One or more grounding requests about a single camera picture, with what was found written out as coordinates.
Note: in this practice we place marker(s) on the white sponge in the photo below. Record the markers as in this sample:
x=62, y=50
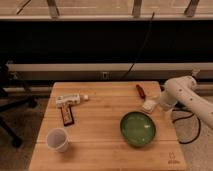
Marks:
x=149, y=105

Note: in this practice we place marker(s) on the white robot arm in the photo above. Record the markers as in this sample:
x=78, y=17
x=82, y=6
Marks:
x=181, y=89

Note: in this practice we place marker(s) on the green ceramic bowl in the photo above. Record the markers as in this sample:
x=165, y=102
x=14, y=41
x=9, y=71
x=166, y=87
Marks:
x=137, y=128

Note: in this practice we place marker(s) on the white toothpaste tube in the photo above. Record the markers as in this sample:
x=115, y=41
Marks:
x=71, y=99

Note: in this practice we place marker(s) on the brown chocolate bar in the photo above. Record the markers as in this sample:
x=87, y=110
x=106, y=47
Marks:
x=67, y=115

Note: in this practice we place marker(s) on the white plastic cup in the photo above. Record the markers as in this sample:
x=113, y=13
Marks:
x=57, y=140

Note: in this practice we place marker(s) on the black office chair base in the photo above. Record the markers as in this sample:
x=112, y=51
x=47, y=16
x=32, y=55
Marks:
x=6, y=76

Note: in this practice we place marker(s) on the wall power outlet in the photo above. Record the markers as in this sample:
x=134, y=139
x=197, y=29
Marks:
x=105, y=75

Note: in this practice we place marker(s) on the red-handled tool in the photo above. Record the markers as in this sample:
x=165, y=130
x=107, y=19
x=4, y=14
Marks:
x=140, y=91

